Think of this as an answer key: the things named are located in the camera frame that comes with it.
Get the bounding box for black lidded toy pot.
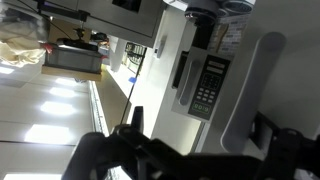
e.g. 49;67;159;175
184;0;219;26

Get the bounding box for wooden top desk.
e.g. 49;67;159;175
95;65;131;132

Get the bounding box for white freezer door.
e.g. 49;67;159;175
196;0;320;154

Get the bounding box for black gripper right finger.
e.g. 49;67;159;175
249;112;320;180

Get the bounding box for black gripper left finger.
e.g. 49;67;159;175
61;106;187;180

